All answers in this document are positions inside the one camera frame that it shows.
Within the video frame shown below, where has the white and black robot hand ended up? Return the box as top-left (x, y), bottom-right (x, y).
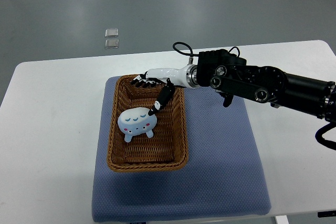
top-left (131, 64), bottom-right (199, 116)

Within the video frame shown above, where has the light blue toy figure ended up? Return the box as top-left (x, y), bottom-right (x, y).
top-left (118, 107), bottom-right (158, 143)

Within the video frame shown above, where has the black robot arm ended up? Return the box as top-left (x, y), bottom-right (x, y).
top-left (186, 49), bottom-right (335, 150)

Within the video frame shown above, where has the brown wicker basket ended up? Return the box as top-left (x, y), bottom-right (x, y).
top-left (107, 74), bottom-right (188, 172)

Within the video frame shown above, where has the upper metal floor plate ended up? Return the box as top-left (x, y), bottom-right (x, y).
top-left (105, 28), bottom-right (119, 38)

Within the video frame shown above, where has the blue quilted mat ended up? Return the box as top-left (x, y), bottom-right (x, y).
top-left (92, 77), bottom-right (271, 222)

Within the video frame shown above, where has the black table control panel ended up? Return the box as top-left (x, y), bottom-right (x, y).
top-left (317, 210), bottom-right (336, 218)

